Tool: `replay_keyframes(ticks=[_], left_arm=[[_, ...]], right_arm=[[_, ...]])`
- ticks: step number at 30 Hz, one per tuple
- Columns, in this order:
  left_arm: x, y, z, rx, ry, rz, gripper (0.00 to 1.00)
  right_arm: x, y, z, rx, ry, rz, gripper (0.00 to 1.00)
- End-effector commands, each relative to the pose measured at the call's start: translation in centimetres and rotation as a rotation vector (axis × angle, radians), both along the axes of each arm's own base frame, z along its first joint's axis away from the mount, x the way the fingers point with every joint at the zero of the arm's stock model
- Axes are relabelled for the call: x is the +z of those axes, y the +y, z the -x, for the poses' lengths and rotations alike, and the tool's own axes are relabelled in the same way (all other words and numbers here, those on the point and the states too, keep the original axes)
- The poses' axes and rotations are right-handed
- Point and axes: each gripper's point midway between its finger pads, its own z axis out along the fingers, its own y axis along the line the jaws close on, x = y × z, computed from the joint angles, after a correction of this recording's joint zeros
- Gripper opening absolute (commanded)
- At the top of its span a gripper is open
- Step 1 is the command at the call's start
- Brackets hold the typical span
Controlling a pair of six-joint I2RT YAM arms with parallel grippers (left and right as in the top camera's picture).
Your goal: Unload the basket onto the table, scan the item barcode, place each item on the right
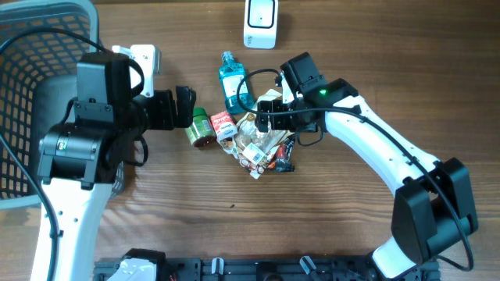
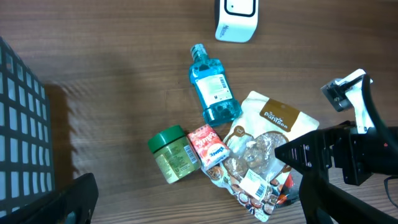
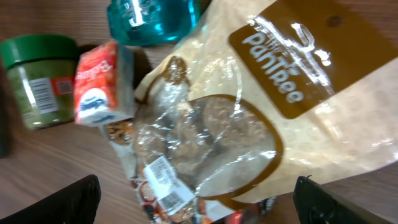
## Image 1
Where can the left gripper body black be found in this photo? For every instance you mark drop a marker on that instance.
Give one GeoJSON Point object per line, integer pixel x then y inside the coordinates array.
{"type": "Point", "coordinates": [155, 112]}

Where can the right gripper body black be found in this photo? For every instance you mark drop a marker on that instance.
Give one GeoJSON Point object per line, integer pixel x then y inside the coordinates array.
{"type": "Point", "coordinates": [296, 122]}

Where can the white brown snack pouch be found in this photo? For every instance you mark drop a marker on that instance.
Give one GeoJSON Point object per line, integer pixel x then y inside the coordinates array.
{"type": "Point", "coordinates": [252, 149]}

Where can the red white small box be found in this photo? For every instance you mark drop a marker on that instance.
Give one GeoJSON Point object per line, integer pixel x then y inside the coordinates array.
{"type": "Point", "coordinates": [223, 125]}

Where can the green lid spice jar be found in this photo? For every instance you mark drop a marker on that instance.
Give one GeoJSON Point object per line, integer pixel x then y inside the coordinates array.
{"type": "Point", "coordinates": [200, 133]}

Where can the red black small packet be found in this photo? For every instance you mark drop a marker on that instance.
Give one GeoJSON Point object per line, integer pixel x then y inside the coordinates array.
{"type": "Point", "coordinates": [281, 162]}

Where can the blue mouthwash bottle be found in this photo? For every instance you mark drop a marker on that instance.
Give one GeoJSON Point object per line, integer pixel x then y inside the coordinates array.
{"type": "Point", "coordinates": [231, 73]}

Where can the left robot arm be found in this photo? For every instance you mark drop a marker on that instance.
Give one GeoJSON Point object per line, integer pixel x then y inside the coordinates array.
{"type": "Point", "coordinates": [79, 160]}

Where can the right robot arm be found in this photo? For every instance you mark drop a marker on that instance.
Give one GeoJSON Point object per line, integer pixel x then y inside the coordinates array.
{"type": "Point", "coordinates": [433, 205]}

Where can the white barcode scanner box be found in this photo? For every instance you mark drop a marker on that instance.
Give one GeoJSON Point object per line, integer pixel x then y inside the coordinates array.
{"type": "Point", "coordinates": [260, 24]}

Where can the grey plastic mesh basket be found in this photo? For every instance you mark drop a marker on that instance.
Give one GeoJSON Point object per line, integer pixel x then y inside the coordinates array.
{"type": "Point", "coordinates": [38, 72]}

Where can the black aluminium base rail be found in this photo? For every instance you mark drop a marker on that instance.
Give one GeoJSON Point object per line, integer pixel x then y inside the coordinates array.
{"type": "Point", "coordinates": [340, 268]}

